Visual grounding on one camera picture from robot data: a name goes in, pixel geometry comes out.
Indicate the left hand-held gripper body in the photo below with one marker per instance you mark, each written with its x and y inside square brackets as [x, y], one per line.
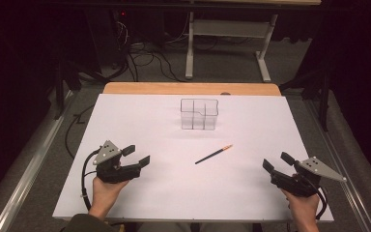
[108, 154]

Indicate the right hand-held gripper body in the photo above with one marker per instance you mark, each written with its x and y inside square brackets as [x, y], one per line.
[315, 167]

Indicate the black pencil with orange end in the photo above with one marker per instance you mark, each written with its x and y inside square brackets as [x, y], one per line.
[213, 154]

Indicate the person's left hand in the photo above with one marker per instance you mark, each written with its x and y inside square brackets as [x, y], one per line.
[104, 195]

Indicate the person's right hand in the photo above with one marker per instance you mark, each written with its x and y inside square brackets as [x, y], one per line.
[304, 208]

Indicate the white board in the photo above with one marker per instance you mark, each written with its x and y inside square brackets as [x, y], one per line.
[180, 187]

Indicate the black metal stand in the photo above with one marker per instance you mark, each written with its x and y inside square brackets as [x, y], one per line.
[59, 90]
[324, 96]

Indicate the clear plastic divided organizer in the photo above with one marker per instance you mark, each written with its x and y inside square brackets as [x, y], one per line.
[199, 114]

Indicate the wooden table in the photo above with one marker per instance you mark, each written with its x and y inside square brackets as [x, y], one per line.
[190, 88]

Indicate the dark cabinet with red light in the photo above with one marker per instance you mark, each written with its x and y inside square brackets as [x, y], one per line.
[108, 38]

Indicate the aluminium floor rail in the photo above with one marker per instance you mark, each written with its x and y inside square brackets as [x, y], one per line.
[344, 167]
[29, 174]

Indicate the white metal desk frame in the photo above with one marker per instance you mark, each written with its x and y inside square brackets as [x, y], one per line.
[228, 28]

